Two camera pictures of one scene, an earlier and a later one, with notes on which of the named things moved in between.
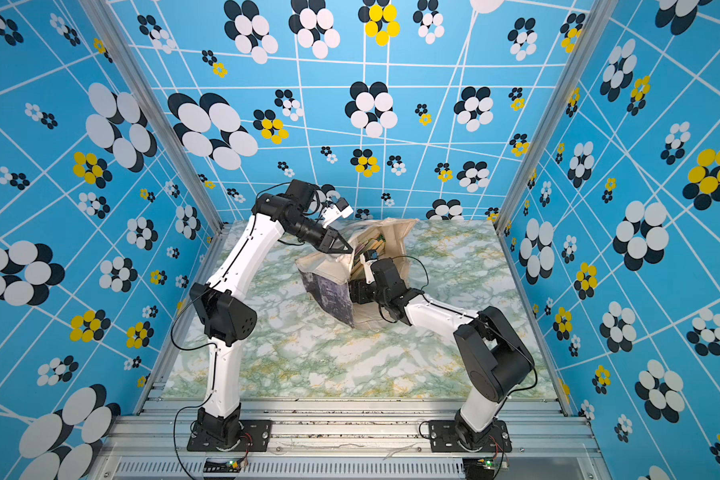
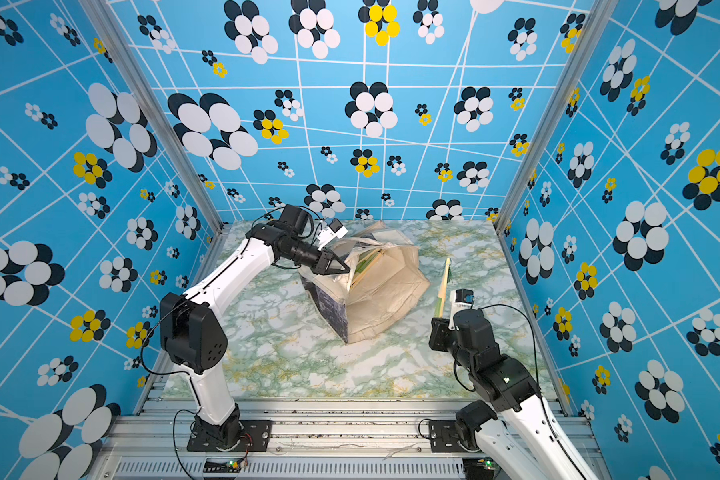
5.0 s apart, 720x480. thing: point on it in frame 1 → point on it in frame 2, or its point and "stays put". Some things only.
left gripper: (331, 236) → (325, 261)
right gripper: (358, 293) → (440, 330)
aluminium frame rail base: (348, 439) stays put
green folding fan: (376, 244) → (441, 299)
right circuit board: (476, 468) stays put
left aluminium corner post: (158, 110) stays put
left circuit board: (223, 465) stays put
